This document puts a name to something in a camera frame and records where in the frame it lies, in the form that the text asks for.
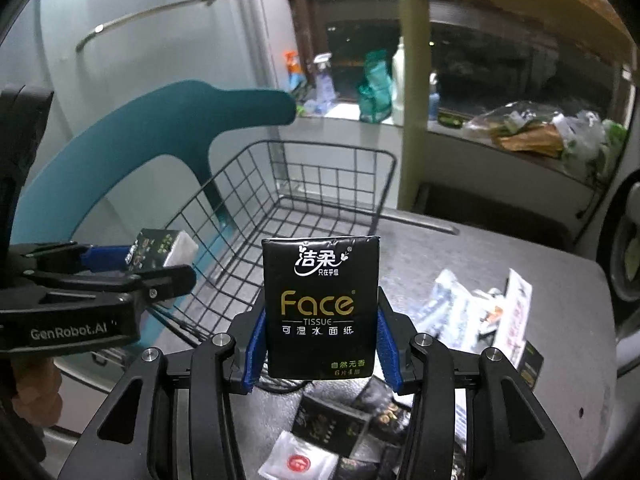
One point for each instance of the white blue snack packet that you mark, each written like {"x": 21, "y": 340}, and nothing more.
{"x": 461, "y": 320}

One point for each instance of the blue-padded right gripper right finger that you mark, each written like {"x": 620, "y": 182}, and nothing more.
{"x": 393, "y": 346}

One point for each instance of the black Face tissue pack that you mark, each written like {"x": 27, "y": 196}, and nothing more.
{"x": 321, "y": 304}

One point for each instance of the white plastic bottle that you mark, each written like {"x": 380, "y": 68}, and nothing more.
{"x": 398, "y": 90}

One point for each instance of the orange spray bottle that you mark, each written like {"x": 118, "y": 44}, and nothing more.
{"x": 296, "y": 75}

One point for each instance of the blue pump bottle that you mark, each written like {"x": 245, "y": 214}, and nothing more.
{"x": 433, "y": 98}

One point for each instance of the black tissue pack under packets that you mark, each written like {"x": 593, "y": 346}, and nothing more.
{"x": 530, "y": 364}

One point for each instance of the teal chair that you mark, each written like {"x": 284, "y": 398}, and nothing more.
{"x": 180, "y": 120}

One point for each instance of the person's hand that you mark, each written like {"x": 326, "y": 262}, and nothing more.
{"x": 37, "y": 398}

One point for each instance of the black tissue pack on table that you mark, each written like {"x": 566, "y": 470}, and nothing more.
{"x": 335, "y": 427}

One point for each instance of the black tissue pack white side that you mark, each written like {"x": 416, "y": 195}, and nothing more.
{"x": 155, "y": 249}

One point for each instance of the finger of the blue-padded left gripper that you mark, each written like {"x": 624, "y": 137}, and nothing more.
{"x": 105, "y": 258}

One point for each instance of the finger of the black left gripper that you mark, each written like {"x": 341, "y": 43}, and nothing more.
{"x": 167, "y": 283}

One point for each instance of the white wet wipe sachet red logo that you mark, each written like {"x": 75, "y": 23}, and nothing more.
{"x": 294, "y": 458}

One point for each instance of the plastic bags pile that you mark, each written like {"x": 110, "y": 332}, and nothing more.
{"x": 587, "y": 146}

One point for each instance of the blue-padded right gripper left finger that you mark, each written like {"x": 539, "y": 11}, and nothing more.
{"x": 248, "y": 331}

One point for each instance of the purple spray bottle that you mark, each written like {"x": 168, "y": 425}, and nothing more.
{"x": 324, "y": 81}

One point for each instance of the long white pink-print packet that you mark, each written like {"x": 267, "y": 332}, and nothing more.
{"x": 510, "y": 334}

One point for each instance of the black wire basket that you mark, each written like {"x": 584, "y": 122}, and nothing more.
{"x": 271, "y": 189}

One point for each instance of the metal door handle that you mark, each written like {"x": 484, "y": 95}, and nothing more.
{"x": 103, "y": 28}

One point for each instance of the green refill bag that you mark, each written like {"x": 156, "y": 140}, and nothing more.
{"x": 375, "y": 89}

